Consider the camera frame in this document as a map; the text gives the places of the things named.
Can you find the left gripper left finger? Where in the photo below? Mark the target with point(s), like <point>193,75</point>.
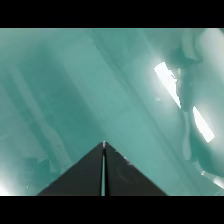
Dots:
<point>83,176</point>

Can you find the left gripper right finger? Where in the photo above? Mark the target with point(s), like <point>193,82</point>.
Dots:
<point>128,176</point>

